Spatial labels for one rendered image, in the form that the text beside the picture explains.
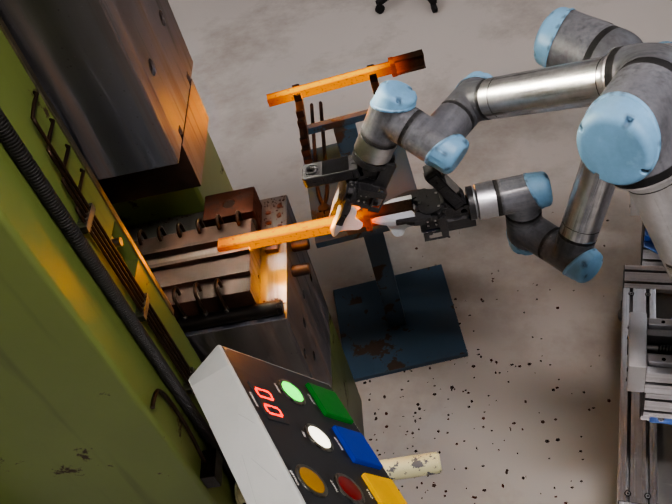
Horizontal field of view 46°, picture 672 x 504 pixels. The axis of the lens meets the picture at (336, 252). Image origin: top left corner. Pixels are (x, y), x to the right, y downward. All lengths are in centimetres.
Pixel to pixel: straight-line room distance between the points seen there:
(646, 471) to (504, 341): 69
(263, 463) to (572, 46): 90
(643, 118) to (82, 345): 86
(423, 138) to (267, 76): 267
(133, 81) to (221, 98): 277
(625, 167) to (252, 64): 317
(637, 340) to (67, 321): 107
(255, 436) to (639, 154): 65
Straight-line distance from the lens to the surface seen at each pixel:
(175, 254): 174
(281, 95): 217
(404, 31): 409
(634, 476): 213
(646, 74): 119
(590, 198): 156
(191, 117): 145
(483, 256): 286
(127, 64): 121
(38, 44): 123
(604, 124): 114
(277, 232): 165
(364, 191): 154
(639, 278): 249
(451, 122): 144
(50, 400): 138
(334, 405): 135
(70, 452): 152
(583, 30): 152
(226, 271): 164
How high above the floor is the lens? 212
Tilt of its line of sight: 45 degrees down
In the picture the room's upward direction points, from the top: 18 degrees counter-clockwise
